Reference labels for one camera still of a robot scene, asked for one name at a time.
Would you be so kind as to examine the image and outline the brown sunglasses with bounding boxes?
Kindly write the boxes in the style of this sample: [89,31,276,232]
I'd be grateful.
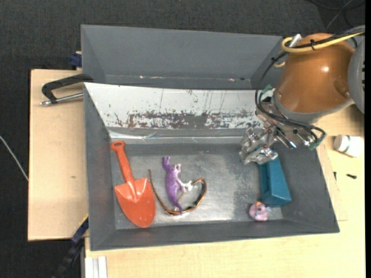
[147,169,208,216]

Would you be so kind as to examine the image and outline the teal box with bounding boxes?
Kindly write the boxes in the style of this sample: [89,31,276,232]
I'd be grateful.
[259,155,292,208]

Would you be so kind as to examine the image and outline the purple toy lizard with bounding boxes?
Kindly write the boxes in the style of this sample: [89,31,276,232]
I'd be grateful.
[161,155,194,215]

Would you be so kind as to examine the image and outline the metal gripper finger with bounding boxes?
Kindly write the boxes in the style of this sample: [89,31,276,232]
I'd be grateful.
[239,147,279,166]
[239,127,266,153]

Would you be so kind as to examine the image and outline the pink toy duck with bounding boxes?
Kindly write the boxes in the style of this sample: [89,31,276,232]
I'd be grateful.
[248,201,272,222]

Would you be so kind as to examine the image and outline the grey metal bin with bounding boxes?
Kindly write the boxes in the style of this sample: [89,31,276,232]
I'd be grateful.
[79,24,340,251]

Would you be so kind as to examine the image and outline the white plastic bottle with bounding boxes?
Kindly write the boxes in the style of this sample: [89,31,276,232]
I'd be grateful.
[333,134,365,158]

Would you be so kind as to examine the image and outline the orange toy shovel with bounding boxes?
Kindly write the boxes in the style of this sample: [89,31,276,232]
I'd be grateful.
[109,140,157,229]

